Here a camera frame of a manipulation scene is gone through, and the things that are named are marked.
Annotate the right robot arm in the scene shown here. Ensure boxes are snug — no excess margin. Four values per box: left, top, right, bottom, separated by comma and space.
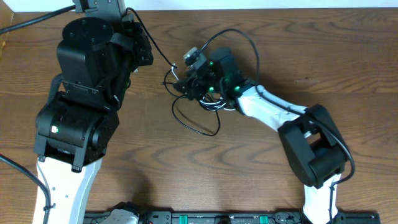
173, 47, 351, 223

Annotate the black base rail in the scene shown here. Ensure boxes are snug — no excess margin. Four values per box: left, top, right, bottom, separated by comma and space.
83, 202, 382, 224

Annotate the white usb cable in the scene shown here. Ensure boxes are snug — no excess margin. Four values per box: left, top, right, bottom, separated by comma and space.
170, 63, 237, 112

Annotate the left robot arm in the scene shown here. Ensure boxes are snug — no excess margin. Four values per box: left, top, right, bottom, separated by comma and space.
33, 0, 154, 223

